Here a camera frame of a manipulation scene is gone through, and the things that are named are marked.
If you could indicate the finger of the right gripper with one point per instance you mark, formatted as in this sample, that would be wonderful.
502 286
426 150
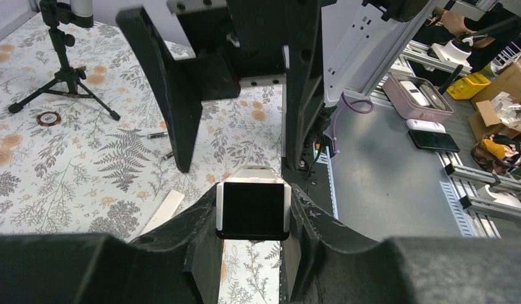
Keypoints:
179 86
304 75

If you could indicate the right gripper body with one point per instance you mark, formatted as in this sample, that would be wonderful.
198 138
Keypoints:
251 34

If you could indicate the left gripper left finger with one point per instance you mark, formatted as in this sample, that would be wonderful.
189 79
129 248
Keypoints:
177 262

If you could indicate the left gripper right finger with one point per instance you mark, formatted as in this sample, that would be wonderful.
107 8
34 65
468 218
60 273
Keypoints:
325 261

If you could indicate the white remote control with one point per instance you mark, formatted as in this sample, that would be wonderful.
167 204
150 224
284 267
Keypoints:
253 204

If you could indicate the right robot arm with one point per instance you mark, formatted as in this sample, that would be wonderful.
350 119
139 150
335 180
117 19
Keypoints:
360 40

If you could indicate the black battery near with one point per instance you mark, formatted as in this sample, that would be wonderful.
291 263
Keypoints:
167 156

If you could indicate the pink tray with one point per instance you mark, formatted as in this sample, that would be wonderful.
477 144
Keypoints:
416 98

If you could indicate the white device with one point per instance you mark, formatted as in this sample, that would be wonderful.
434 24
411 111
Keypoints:
426 126

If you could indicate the floral tablecloth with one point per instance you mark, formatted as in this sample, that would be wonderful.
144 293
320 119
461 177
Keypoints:
91 174

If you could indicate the black smartphone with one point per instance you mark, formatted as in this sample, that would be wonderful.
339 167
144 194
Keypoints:
433 141

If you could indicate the poker chip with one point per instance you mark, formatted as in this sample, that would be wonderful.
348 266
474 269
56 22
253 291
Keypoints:
48 118

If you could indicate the black microphone tripod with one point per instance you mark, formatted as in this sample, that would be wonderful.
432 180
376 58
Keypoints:
67 80

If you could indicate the yellow box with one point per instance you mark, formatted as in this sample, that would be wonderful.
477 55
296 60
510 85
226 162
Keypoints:
468 86

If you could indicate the cardboard box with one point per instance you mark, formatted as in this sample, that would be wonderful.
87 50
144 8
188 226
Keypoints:
485 120

